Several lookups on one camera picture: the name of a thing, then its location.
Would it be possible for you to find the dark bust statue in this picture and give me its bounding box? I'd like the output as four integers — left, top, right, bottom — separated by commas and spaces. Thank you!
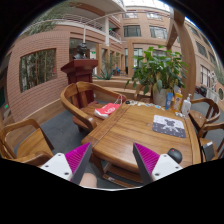
73, 43, 87, 59

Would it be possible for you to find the potted green plant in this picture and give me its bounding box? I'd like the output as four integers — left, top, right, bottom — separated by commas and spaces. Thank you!
131, 46, 188, 96

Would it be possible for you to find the wooden armchair at left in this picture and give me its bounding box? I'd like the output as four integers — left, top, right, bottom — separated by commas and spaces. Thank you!
0, 118, 54, 166

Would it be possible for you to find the wooden armchair behind table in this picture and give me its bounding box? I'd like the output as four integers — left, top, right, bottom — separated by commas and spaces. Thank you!
60, 81, 126, 132

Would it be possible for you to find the blue bottle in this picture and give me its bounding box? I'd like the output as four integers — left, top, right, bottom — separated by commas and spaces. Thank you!
165, 92, 173, 110

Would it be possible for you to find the dark red wooden pedestal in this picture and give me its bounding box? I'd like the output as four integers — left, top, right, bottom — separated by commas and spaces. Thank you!
61, 59, 98, 84

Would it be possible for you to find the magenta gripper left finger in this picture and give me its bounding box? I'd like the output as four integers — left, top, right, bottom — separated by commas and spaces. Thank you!
65, 143, 92, 184

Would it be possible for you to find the wooden table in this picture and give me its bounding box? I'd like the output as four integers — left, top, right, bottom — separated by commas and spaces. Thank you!
81, 103, 201, 187

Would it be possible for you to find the grey patterned mouse pad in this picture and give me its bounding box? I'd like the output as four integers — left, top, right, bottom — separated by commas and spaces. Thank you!
152, 115, 186, 138

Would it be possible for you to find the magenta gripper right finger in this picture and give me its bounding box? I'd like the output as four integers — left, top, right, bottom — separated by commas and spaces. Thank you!
133, 143, 160, 184

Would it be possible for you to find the black computer mouse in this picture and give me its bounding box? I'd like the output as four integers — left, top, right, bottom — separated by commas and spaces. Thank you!
168, 148, 182, 164

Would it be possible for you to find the wooden armchair at right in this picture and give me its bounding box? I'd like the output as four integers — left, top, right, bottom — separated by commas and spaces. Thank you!
188, 97, 224, 163

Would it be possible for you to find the wooden pillar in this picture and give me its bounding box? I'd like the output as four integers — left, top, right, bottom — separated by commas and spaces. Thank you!
166, 8, 196, 98

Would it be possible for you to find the red and white bag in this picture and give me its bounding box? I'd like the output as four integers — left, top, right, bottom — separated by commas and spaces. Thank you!
94, 96, 123, 119

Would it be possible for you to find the white pump bottle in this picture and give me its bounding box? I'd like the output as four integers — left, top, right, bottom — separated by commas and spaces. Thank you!
181, 95, 191, 115

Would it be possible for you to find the yellow spray bottle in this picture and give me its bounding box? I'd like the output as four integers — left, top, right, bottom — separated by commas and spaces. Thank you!
173, 89, 183, 112

